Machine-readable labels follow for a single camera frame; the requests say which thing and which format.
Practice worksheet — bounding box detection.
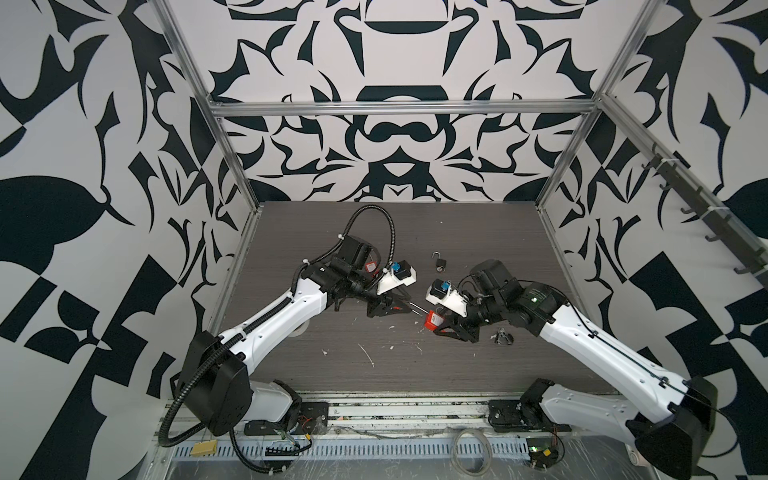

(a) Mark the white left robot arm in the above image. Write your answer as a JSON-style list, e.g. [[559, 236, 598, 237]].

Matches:
[[157, 204, 416, 448]]

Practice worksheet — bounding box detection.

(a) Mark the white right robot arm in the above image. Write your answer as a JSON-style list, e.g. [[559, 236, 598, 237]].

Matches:
[[425, 259, 737, 479]]

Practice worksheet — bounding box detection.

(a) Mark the bunch of keys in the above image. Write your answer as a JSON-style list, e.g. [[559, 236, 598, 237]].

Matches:
[[491, 328, 514, 346]]

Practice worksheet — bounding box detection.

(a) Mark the green lit circuit board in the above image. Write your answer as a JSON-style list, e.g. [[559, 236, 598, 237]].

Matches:
[[526, 436, 565, 471]]

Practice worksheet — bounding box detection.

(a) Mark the yellow connector block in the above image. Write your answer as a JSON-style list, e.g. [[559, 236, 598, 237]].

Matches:
[[189, 440, 218, 457]]

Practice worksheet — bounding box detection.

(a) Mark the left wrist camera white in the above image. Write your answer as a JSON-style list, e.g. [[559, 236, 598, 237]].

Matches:
[[376, 261, 417, 295]]

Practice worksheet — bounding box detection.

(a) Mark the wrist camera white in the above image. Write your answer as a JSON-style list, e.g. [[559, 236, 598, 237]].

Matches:
[[376, 261, 417, 295], [425, 279, 468, 318]]

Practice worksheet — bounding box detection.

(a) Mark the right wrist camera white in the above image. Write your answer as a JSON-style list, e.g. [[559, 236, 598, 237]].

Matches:
[[425, 279, 468, 318]]

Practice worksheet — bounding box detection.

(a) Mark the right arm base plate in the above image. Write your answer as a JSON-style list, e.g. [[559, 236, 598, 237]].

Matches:
[[487, 400, 572, 433]]

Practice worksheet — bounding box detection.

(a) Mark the coiled clear cable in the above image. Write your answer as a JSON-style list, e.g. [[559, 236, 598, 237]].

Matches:
[[449, 427, 494, 478]]

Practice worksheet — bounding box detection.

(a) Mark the white perforated cable duct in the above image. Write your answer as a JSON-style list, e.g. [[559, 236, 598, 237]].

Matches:
[[171, 436, 528, 461]]

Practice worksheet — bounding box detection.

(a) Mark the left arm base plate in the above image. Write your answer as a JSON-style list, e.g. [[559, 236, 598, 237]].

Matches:
[[244, 401, 330, 436]]

